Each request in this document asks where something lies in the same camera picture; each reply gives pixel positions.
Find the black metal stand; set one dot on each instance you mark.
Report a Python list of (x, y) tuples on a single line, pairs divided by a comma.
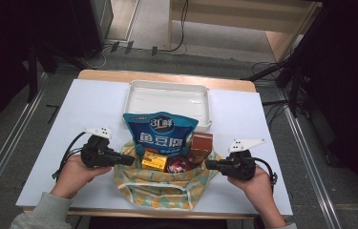
[(293, 95), (32, 79)]

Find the white plastic tray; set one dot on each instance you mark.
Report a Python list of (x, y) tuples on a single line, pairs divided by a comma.
[(167, 97)]

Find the blue snack pouch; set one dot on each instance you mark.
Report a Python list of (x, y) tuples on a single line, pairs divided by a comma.
[(160, 133)]

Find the lemon print cloth bag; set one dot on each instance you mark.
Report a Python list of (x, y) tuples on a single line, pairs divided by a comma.
[(164, 187)]

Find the person's right hand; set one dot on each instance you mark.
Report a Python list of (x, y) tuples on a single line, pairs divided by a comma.
[(257, 187)]

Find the yellow drink carton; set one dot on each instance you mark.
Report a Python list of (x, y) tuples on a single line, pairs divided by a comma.
[(154, 161)]

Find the red lidded candy jar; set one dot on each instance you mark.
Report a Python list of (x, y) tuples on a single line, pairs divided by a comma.
[(177, 165)]

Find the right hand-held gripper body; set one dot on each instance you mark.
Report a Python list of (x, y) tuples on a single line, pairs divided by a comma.
[(242, 165)]

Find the dark cabinet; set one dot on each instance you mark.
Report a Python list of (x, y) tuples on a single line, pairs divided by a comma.
[(87, 25)]

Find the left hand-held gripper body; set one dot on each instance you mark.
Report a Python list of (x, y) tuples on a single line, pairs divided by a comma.
[(95, 152)]

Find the person's left hand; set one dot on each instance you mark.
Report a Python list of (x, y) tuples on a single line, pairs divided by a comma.
[(78, 176)]

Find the wooden table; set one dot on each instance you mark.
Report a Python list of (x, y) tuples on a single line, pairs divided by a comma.
[(109, 75)]

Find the metal floor rail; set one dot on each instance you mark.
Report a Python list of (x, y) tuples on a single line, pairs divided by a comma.
[(4, 143), (310, 165)]

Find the white table cover sheet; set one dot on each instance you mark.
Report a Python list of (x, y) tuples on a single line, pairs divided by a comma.
[(97, 105)]

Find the brown drink carton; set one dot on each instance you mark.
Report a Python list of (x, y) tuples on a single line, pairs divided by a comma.
[(201, 144)]

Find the light wooden bench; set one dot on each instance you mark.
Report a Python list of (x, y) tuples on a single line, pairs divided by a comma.
[(230, 20)]

